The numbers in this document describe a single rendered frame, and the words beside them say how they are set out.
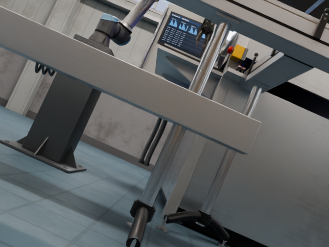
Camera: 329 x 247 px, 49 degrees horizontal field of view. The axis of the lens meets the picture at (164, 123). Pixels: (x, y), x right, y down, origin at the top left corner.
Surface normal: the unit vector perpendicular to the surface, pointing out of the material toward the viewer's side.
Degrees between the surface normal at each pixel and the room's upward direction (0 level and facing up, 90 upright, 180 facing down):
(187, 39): 90
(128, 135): 90
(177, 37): 90
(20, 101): 90
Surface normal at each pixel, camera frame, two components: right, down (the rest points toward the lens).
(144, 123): 0.00, -0.10
